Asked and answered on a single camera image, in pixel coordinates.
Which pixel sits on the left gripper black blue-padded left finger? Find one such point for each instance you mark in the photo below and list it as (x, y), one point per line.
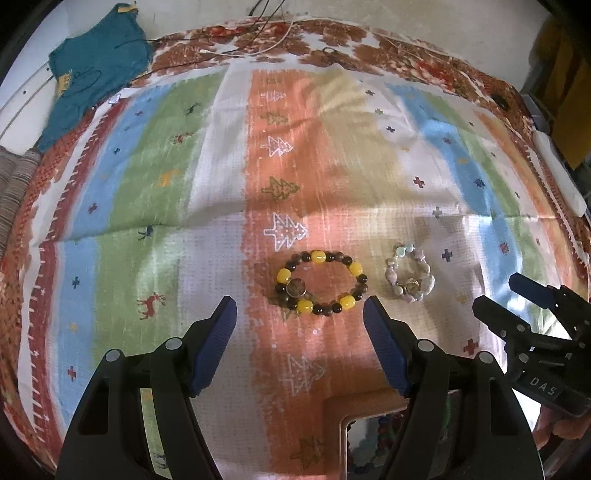
(106, 436)

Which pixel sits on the striped colourful woven cloth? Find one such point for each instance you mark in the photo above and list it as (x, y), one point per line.
(286, 184)

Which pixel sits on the grey striped pillow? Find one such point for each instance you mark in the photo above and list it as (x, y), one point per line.
(16, 174)

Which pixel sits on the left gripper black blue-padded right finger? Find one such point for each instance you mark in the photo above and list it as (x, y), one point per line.
(492, 438)

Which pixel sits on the green jade bangle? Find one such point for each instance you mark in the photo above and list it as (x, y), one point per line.
(447, 423)

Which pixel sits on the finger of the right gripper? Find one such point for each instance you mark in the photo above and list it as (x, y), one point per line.
(544, 296)
(517, 334)

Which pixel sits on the white power strip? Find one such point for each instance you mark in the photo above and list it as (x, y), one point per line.
(566, 185)

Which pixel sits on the mustard hanging garment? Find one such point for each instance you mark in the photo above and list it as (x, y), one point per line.
(565, 91)

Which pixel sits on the metal tin box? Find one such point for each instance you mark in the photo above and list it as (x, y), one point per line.
(358, 432)

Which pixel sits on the red floral bedsheet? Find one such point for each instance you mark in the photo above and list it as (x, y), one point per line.
(323, 41)

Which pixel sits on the person's right hand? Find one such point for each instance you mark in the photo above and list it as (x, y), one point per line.
(551, 422)

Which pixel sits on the teal knitted sweater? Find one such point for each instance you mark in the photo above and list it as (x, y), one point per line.
(93, 66)

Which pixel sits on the black round object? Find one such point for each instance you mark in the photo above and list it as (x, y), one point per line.
(500, 101)

